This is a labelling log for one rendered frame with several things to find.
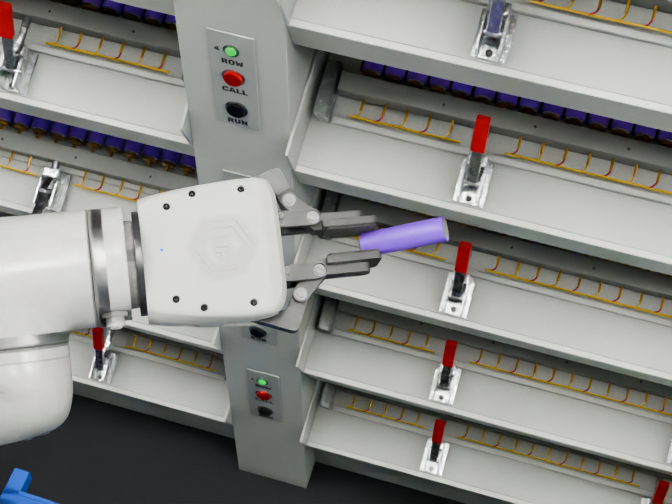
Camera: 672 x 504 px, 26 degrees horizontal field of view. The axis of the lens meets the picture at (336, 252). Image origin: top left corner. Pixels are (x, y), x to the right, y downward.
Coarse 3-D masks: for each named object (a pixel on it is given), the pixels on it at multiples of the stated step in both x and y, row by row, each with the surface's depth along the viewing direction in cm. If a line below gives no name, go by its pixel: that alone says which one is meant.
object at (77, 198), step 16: (16, 112) 154; (32, 128) 153; (64, 144) 152; (144, 144) 152; (0, 160) 153; (160, 160) 151; (0, 176) 153; (16, 176) 152; (32, 176) 152; (192, 176) 150; (0, 192) 152; (16, 192) 152; (32, 192) 152; (80, 192) 151; (96, 192) 151; (112, 192) 151; (128, 192) 151; (0, 208) 154; (16, 208) 152; (32, 208) 151; (64, 208) 151; (80, 208) 151; (96, 208) 151; (128, 208) 150
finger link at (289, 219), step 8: (312, 208) 105; (280, 216) 104; (288, 216) 105; (296, 216) 105; (304, 216) 105; (312, 216) 105; (320, 216) 105; (280, 224) 104; (288, 224) 104; (296, 224) 105; (304, 224) 105; (312, 224) 105; (288, 232) 107; (296, 232) 107; (304, 232) 107
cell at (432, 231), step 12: (384, 228) 106; (396, 228) 106; (408, 228) 105; (420, 228) 105; (432, 228) 105; (444, 228) 105; (360, 240) 106; (372, 240) 106; (384, 240) 106; (396, 240) 105; (408, 240) 105; (420, 240) 105; (432, 240) 105; (444, 240) 105; (384, 252) 106
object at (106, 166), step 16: (0, 144) 151; (16, 144) 150; (32, 144) 150; (48, 144) 150; (48, 160) 151; (64, 160) 150; (80, 160) 149; (96, 160) 149; (112, 160) 149; (112, 176) 150; (128, 176) 149; (144, 176) 148; (160, 176) 148; (176, 176) 148; (160, 192) 149
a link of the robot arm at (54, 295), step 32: (0, 224) 101; (32, 224) 100; (64, 224) 101; (0, 256) 99; (32, 256) 99; (64, 256) 99; (0, 288) 98; (32, 288) 99; (64, 288) 99; (0, 320) 99; (32, 320) 99; (64, 320) 101; (96, 320) 101
